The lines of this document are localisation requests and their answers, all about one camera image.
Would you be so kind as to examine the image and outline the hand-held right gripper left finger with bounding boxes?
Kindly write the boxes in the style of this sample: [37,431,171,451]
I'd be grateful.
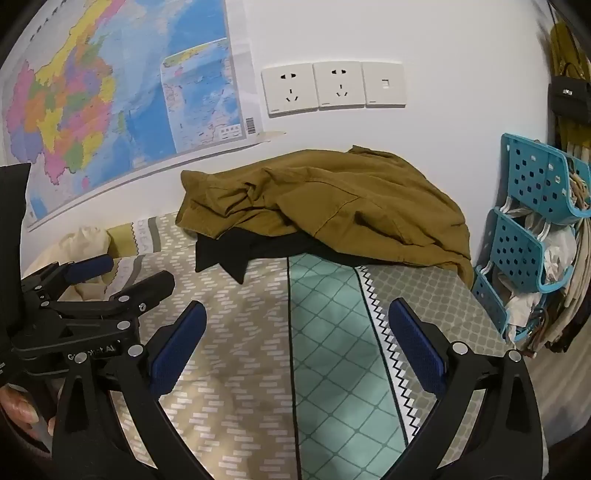
[50,300,208,480]

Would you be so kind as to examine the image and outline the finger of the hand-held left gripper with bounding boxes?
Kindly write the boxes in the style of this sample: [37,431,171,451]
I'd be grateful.
[21,255,115,303]
[46,271,176,334]

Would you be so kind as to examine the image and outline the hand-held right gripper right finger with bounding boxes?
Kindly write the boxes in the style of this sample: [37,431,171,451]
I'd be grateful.
[383,298,548,480]

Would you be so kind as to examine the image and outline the olive brown shirt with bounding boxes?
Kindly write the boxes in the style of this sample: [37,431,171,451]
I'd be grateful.
[177,145,475,288]

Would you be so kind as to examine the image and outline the person's left hand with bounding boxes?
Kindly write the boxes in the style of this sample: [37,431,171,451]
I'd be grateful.
[0,385,42,432]

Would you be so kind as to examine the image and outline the cream garment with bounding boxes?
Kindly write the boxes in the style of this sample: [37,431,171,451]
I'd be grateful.
[44,226,114,296]

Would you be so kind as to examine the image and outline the black garment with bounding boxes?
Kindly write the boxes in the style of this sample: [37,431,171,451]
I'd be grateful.
[194,227,365,285]

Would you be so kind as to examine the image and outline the patterned bed sheet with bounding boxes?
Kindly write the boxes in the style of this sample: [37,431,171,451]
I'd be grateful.
[21,211,591,480]

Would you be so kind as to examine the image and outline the blue plastic hanging basket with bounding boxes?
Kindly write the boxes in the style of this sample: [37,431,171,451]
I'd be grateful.
[488,208,578,294]
[471,265,550,344]
[501,133,591,224]

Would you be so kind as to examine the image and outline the crumpled white plastic bag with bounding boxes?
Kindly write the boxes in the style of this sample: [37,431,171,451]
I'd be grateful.
[503,291,548,337]
[538,222,578,289]

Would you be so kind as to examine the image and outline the beige tote bag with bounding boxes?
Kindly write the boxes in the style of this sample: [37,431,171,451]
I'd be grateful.
[547,226,591,354]

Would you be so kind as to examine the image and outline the black pouch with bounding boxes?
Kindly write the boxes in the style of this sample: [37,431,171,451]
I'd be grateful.
[547,76,591,121]

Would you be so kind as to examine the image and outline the yellow hanging cloth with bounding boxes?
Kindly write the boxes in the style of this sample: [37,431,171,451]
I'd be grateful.
[547,21,591,158]

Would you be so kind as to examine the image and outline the colourful wall map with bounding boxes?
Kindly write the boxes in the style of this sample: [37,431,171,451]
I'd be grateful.
[0,0,287,232]

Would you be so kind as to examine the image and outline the white wall switch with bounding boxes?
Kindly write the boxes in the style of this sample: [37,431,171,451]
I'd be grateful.
[361,61,407,108]

